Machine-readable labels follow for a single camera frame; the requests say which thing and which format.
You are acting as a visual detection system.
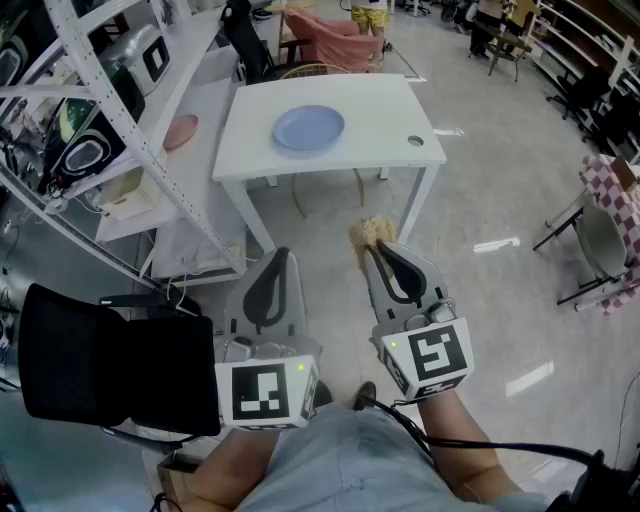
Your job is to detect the person's right shoe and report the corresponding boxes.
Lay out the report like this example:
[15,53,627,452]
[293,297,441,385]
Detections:
[352,380,377,411]

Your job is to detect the white metal shelf rack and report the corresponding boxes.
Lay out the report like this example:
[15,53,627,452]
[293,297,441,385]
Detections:
[0,0,249,291]

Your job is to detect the person's left forearm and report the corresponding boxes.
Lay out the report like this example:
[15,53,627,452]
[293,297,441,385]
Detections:
[177,427,281,512]

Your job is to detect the black device pack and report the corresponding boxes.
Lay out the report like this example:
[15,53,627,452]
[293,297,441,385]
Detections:
[569,449,640,512]

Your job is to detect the blue big plate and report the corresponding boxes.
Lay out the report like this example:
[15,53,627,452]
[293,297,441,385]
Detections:
[272,104,346,152]

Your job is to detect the white shelf unit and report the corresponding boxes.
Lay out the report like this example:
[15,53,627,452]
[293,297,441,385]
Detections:
[529,0,640,166]

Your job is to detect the black mesh office chair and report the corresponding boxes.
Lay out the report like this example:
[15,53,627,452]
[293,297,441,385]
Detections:
[17,282,224,444]

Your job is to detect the white side table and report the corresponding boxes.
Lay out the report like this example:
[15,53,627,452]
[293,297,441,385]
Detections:
[94,9,251,281]

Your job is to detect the grey chair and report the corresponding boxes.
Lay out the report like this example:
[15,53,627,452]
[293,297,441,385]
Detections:
[532,197,631,306]

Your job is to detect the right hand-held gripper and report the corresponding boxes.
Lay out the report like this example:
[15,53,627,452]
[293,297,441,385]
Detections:
[363,240,476,404]

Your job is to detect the tan scrubbing sponge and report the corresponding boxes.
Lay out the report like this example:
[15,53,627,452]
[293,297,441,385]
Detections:
[348,214,396,279]

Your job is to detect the yellow wire chair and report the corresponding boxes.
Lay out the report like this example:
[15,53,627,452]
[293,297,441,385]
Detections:
[281,60,366,220]

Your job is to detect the person's light blue shirt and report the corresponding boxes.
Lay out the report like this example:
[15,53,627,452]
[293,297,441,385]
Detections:
[234,402,551,512]

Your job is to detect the pink armchair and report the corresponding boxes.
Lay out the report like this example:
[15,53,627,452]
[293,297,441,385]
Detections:
[279,5,382,74]

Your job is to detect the person's right forearm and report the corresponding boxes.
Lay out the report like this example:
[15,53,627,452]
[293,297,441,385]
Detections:
[417,387,526,506]

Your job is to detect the brown cardboard box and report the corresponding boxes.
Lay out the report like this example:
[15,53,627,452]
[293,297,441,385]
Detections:
[157,449,206,506]

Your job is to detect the black high-back office chair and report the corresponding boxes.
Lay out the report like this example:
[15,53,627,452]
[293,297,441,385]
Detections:
[219,0,301,85]

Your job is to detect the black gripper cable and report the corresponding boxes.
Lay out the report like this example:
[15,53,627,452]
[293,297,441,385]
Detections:
[372,398,609,481]

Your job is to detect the olive chair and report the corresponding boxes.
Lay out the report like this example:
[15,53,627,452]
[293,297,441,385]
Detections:
[482,22,534,84]

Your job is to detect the dark green storage box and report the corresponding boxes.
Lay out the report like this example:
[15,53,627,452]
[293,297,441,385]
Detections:
[44,62,147,184]

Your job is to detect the black swivel chair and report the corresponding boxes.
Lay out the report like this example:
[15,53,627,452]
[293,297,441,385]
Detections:
[547,64,611,121]

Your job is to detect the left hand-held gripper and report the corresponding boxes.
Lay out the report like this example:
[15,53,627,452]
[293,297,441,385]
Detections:
[213,247,322,431]

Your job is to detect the silver appliance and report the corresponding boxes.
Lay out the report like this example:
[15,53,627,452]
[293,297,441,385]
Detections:
[99,22,172,96]

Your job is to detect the cream perforated basket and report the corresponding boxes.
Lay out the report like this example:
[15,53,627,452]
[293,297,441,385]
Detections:
[97,167,166,221]

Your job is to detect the pink plate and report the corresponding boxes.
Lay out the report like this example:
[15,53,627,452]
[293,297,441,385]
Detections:
[163,113,200,151]

